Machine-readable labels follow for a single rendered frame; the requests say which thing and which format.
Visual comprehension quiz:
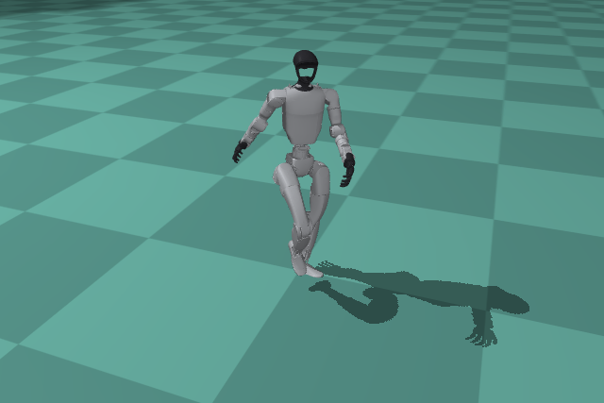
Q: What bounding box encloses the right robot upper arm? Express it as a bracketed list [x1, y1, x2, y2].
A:
[252, 89, 286, 132]

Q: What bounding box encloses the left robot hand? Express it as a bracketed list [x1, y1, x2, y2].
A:
[340, 153, 355, 187]

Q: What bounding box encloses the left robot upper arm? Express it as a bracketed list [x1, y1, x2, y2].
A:
[323, 89, 344, 138]

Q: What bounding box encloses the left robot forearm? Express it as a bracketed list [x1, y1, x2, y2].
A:
[335, 125, 355, 163]

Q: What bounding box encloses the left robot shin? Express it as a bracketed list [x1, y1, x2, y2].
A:
[302, 221, 320, 264]

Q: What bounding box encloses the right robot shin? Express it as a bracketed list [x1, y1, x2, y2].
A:
[292, 223, 310, 257]

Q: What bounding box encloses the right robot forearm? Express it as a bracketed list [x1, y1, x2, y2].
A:
[241, 117, 260, 147]

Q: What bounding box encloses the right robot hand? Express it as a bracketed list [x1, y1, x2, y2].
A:
[232, 140, 248, 163]

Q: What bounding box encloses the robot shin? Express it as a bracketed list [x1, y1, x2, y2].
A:
[292, 223, 310, 257]
[302, 221, 320, 264]

